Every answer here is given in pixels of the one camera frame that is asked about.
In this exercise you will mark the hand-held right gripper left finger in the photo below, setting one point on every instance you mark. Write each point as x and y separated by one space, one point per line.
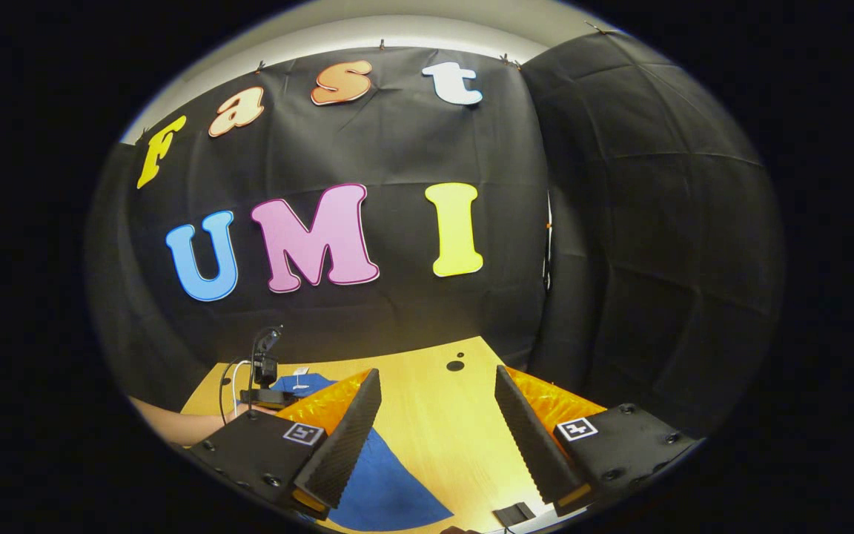
345 445

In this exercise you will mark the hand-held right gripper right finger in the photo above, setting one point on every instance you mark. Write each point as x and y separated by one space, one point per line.
527 437

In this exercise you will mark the small black block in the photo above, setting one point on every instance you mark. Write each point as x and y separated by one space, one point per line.
514 513

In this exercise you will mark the black backdrop cloth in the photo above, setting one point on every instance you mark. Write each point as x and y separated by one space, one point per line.
620 222

